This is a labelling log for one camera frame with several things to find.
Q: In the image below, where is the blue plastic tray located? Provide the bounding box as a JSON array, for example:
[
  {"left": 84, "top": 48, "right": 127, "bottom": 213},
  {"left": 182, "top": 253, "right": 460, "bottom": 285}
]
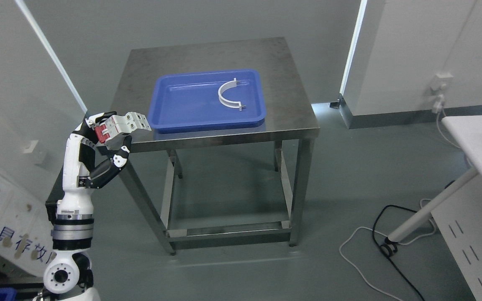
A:
[{"left": 147, "top": 69, "right": 267, "bottom": 134}]

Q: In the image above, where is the grey red circuit breaker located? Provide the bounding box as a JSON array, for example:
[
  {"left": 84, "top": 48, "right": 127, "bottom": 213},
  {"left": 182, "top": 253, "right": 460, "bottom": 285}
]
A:
[{"left": 94, "top": 111, "right": 152, "bottom": 151}]

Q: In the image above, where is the white semicircular bracket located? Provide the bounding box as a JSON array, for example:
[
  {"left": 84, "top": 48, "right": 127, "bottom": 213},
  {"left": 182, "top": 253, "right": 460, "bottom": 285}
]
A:
[{"left": 216, "top": 77, "right": 246, "bottom": 111}]

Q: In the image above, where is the white printed sign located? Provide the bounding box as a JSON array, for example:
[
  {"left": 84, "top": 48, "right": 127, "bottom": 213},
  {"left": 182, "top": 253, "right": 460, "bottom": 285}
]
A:
[{"left": 0, "top": 168, "right": 55, "bottom": 277}]

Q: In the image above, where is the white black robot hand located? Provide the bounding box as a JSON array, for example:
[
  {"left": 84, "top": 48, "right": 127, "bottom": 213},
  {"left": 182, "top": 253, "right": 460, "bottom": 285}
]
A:
[{"left": 56, "top": 111, "right": 132, "bottom": 219}]

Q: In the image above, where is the white wall socket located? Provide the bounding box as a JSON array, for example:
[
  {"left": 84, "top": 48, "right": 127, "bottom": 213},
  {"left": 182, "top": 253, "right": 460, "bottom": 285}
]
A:
[{"left": 429, "top": 72, "right": 454, "bottom": 93}]

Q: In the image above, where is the white desk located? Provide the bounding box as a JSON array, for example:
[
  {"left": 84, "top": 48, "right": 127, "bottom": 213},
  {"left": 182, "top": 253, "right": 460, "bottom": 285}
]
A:
[{"left": 380, "top": 115, "right": 482, "bottom": 301}]

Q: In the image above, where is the black cable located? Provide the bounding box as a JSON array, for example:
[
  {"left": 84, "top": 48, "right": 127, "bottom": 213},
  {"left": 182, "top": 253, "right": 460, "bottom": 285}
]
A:
[{"left": 372, "top": 180, "right": 455, "bottom": 301}]

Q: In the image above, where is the white power plug adapter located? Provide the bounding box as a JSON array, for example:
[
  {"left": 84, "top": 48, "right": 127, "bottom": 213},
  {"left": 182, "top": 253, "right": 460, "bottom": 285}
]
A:
[{"left": 431, "top": 94, "right": 445, "bottom": 114}]

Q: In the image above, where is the white wall box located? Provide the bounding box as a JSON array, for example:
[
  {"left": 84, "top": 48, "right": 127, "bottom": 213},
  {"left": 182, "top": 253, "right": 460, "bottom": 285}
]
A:
[{"left": 22, "top": 140, "right": 42, "bottom": 154}]

